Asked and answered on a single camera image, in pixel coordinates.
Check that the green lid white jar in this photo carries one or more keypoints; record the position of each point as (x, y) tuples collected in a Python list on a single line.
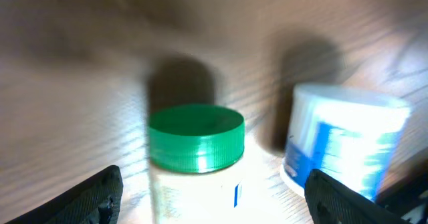
[(199, 171)]

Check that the white blue label tub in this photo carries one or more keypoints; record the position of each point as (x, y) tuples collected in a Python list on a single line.
[(348, 133)]

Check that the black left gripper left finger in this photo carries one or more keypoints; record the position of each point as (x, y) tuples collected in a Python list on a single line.
[(96, 200)]

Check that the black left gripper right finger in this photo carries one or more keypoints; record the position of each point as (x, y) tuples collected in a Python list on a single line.
[(331, 202)]

